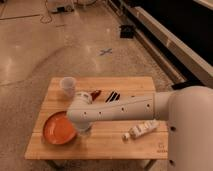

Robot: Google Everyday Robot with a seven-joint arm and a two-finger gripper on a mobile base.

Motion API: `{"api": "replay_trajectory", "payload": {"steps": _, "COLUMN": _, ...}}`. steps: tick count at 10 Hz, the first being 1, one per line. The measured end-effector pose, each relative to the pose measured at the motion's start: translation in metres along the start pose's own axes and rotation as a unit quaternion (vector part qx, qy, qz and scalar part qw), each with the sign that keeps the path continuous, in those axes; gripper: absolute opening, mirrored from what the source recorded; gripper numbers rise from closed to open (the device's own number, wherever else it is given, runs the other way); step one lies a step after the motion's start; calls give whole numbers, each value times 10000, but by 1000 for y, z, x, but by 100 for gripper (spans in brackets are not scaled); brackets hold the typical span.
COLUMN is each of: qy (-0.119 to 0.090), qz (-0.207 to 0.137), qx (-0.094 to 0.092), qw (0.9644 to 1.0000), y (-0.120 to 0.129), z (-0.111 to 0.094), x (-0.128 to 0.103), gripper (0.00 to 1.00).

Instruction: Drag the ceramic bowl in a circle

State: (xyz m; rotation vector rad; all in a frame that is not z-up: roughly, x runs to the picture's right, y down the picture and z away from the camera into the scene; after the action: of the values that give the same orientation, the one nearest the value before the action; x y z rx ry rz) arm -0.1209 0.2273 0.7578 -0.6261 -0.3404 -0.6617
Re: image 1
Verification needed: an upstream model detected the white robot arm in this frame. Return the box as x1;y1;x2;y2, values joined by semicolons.
67;86;213;171

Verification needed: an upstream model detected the red small object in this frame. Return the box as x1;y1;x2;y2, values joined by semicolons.
91;90;101;101

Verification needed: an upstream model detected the black striped flat object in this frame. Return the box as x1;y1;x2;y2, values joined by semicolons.
106;91;120;102

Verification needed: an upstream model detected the translucent plastic cup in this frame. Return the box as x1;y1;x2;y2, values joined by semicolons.
60;77;76;98

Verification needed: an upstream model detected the wooden table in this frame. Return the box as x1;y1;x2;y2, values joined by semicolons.
25;77;168;161

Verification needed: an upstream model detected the white tube with cap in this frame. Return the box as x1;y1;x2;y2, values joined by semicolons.
122;120;159;141

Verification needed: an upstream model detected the black box on floor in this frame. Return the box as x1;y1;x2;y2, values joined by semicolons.
120;25;134;38

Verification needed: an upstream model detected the black cable on floor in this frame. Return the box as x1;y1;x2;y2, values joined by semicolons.
39;0;54;24

